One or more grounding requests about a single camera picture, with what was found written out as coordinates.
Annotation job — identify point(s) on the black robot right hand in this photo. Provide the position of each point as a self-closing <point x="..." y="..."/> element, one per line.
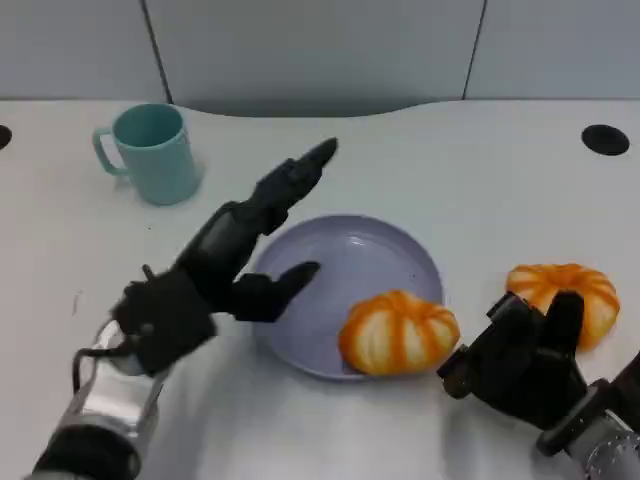
<point x="520" y="365"/>

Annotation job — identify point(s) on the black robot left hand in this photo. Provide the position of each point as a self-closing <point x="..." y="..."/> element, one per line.
<point x="225" y="245"/>

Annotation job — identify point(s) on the pale green mug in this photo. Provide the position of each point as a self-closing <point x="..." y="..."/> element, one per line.
<point x="157" y="160"/>

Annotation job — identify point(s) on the lilac plate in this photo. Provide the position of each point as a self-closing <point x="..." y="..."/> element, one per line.
<point x="360" y="250"/>

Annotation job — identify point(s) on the black table grommet hole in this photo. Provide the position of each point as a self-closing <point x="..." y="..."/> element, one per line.
<point x="4" y="136"/>
<point x="605" y="139"/>

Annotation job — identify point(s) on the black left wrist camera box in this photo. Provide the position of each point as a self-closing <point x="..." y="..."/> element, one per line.
<point x="160" y="320"/>

